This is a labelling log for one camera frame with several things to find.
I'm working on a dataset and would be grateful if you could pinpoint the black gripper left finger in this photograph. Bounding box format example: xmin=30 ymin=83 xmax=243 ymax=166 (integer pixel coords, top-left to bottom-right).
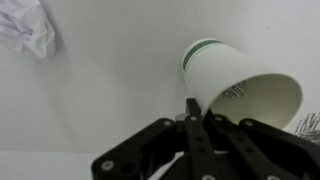
xmin=91 ymin=97 xmax=223 ymax=180

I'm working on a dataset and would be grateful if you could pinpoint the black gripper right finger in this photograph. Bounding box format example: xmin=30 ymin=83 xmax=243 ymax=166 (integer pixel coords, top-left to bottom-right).
xmin=203 ymin=109 xmax=320 ymax=180

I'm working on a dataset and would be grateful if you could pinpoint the white paper cup green band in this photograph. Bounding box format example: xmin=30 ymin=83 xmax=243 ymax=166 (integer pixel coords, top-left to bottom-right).
xmin=181 ymin=37 xmax=304 ymax=131

